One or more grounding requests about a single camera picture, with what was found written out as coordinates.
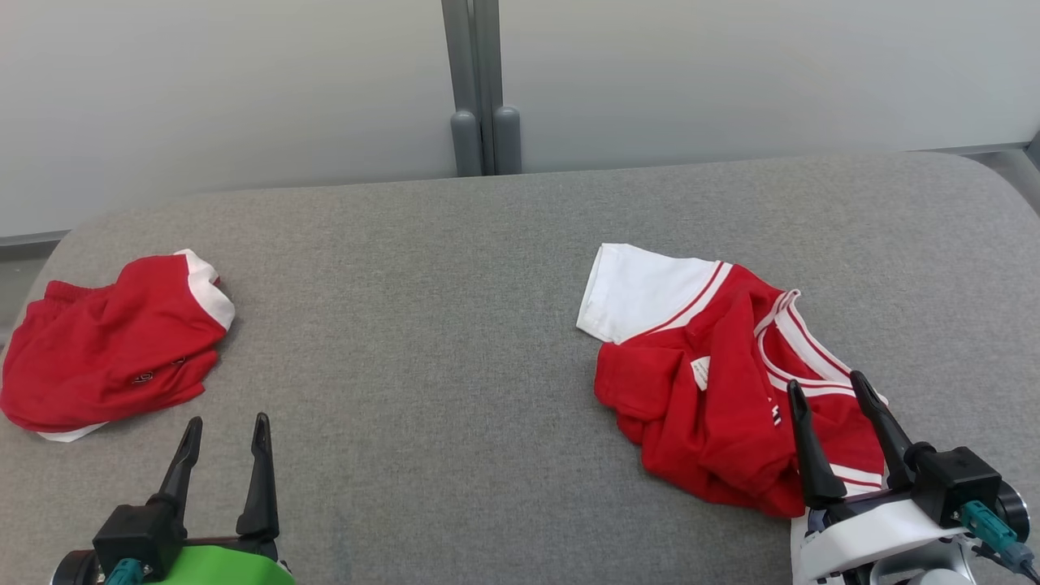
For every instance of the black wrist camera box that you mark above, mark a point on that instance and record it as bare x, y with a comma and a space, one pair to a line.
134, 532
959, 483

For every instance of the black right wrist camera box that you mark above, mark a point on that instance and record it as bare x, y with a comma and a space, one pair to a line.
959, 483

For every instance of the red shorts with white stripes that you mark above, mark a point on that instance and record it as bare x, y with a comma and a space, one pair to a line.
106, 357

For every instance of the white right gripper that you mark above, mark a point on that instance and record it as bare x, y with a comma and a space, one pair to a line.
869, 536

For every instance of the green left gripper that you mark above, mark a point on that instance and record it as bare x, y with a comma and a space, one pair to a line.
219, 565

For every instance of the red and white jersey shirt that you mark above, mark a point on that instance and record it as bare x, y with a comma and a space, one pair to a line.
699, 390

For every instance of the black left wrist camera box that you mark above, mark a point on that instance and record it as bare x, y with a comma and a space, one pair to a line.
134, 532

